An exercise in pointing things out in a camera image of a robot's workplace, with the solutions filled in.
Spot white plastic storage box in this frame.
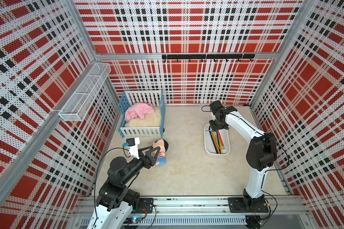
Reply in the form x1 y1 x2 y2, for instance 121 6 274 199
204 124 231 157

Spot blue white toy crib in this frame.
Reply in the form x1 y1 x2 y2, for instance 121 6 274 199
118 90 166 138

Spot plush doll striped hat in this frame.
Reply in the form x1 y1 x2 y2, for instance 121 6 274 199
152 139 169 166

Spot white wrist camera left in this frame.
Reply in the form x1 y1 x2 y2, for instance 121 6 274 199
124 137 140 159

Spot red sleeve hex key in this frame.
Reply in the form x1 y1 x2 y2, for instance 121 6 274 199
217 131 225 150

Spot pink plush blanket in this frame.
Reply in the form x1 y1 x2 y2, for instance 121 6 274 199
125 103 154 122

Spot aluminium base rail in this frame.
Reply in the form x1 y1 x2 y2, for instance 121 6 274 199
69 195 314 229

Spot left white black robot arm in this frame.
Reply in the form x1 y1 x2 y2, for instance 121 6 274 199
88 146 161 229

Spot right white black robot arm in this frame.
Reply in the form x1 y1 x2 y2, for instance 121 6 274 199
209 100 277 209

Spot black large hex key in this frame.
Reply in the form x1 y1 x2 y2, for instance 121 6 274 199
209 130 217 154

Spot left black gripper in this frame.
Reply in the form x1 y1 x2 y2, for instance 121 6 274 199
121 145 160 184

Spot white wire mesh shelf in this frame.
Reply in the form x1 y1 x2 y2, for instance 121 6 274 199
59 63 110 122

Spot orange sleeve hex key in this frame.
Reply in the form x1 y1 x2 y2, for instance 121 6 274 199
211 132 220 154

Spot black wall hook rail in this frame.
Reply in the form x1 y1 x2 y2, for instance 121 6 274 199
161 54 256 61

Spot cream fluffy mattress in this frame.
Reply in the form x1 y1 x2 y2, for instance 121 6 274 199
125 107 161 127

